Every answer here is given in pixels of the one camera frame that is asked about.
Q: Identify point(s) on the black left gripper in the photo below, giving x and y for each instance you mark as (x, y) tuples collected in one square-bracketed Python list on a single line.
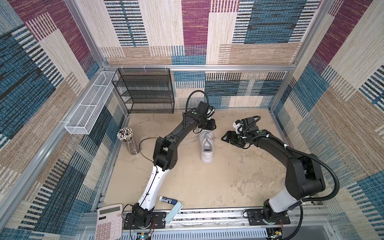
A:
[(210, 127)]

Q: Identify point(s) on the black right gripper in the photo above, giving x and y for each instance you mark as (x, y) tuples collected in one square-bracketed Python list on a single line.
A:
[(232, 140)]

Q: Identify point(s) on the white leather sneaker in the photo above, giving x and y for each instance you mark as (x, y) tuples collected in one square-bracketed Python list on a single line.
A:
[(206, 139)]

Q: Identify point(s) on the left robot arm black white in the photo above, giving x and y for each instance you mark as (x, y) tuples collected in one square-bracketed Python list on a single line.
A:
[(165, 158)]

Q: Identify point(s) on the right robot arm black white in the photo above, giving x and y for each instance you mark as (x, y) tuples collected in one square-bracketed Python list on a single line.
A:
[(304, 177)]

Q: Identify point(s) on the cup of coloured pencils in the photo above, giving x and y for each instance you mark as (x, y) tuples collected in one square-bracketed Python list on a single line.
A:
[(126, 136)]

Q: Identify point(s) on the blue white glue stick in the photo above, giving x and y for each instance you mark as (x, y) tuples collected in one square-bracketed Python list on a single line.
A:
[(168, 200)]

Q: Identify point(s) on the light blue eraser block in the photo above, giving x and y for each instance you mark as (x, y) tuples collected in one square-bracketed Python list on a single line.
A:
[(173, 212)]

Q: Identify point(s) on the pink desk calculator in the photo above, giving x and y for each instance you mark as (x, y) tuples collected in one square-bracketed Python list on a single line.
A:
[(109, 223)]

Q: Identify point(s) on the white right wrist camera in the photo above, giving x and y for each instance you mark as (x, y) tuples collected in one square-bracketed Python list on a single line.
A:
[(238, 125)]

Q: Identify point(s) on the black wire mesh shelf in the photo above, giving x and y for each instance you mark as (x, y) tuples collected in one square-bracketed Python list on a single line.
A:
[(145, 90)]

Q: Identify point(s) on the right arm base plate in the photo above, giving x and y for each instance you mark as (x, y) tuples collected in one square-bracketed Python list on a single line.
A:
[(260, 217)]

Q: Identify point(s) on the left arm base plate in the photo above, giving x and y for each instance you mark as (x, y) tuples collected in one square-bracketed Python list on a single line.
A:
[(154, 220)]

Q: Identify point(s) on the white wire mesh basket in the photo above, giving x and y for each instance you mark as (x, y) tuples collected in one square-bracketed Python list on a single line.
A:
[(87, 112)]

